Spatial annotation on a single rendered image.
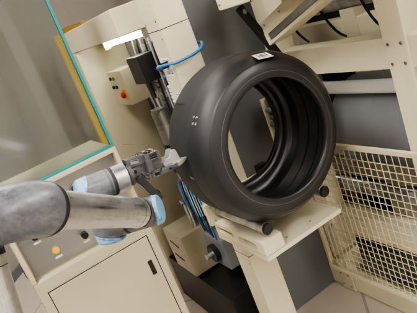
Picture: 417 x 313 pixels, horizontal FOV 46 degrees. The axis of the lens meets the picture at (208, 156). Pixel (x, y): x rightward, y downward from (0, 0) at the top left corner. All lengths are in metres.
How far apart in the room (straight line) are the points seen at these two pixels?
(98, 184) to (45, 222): 0.53
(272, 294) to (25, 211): 1.56
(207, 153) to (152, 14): 0.63
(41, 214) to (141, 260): 1.33
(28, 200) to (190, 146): 0.74
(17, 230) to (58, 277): 1.22
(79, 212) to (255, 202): 0.74
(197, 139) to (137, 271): 0.90
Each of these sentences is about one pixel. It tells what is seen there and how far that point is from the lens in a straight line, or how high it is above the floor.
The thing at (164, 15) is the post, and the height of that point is 1.70.
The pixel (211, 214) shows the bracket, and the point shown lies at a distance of 2.03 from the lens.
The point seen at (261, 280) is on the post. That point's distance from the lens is 2.28.
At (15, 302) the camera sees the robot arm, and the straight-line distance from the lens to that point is 1.08.
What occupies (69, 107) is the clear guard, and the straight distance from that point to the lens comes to 2.11.
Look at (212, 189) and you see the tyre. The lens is 1.61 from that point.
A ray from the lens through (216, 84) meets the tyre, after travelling 1.59.
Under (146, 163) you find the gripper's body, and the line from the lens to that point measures 1.56.
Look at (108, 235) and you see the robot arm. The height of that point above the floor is 1.17.
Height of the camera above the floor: 1.71
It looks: 17 degrees down
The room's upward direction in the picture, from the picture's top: 21 degrees counter-clockwise
